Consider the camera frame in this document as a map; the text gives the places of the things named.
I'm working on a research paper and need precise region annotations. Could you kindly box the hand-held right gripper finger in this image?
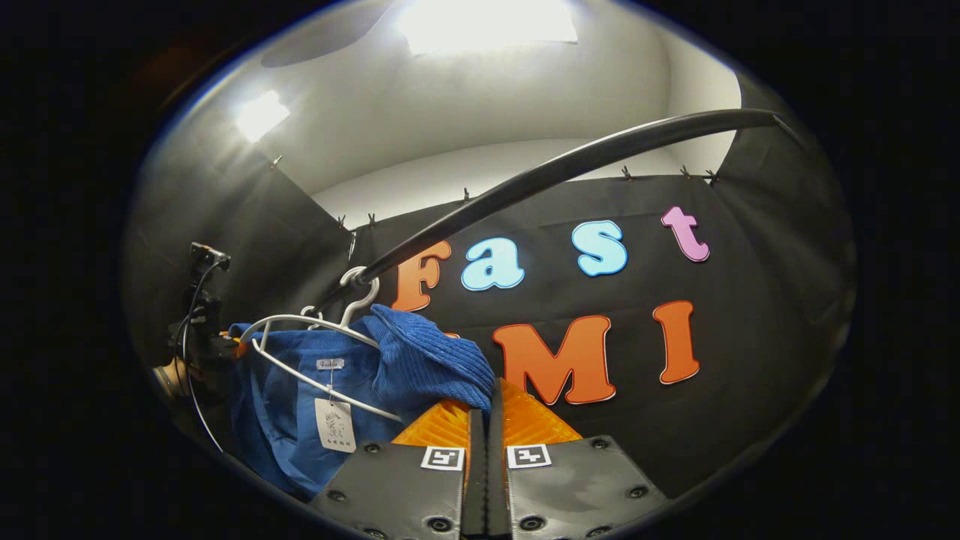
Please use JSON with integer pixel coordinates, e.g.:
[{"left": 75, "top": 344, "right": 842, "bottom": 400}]
[
  {"left": 486, "top": 377, "right": 670, "bottom": 540},
  {"left": 309, "top": 397, "right": 487, "bottom": 540}
]

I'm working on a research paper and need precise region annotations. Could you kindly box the blue corduroy jacket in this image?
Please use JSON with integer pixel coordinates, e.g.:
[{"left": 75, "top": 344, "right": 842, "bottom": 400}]
[{"left": 227, "top": 304, "right": 496, "bottom": 502}]

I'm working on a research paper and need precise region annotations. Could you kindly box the white paper hang tag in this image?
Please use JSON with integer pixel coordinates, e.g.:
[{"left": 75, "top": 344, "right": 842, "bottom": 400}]
[{"left": 313, "top": 397, "right": 358, "bottom": 454}]

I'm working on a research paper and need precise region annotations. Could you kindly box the small ceiling light panel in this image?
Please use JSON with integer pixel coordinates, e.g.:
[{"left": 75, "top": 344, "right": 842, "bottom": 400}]
[{"left": 235, "top": 90, "right": 292, "bottom": 143}]

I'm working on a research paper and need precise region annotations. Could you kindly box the row of backdrop clips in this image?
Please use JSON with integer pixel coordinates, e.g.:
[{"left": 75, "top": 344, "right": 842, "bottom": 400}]
[{"left": 270, "top": 154, "right": 719, "bottom": 230}]

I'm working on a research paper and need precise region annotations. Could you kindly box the large ceiling light panel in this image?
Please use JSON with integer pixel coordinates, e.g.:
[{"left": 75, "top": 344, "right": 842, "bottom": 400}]
[{"left": 396, "top": 0, "right": 580, "bottom": 57}]

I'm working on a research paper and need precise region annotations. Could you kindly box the white cable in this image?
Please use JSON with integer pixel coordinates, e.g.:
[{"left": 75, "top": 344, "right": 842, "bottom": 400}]
[{"left": 180, "top": 322, "right": 226, "bottom": 455}]

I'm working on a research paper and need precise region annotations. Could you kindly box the black clothes rail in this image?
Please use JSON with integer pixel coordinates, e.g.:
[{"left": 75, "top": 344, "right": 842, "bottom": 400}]
[{"left": 311, "top": 109, "right": 785, "bottom": 312}]

